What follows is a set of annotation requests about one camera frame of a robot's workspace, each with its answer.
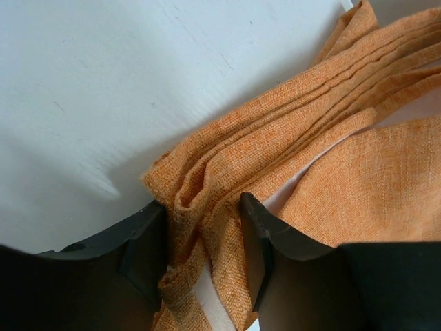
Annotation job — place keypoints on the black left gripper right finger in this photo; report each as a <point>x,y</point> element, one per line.
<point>298,283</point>

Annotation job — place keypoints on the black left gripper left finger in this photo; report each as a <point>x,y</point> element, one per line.
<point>108,281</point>

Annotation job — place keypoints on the orange cloth placemat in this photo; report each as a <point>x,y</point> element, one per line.
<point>331,148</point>

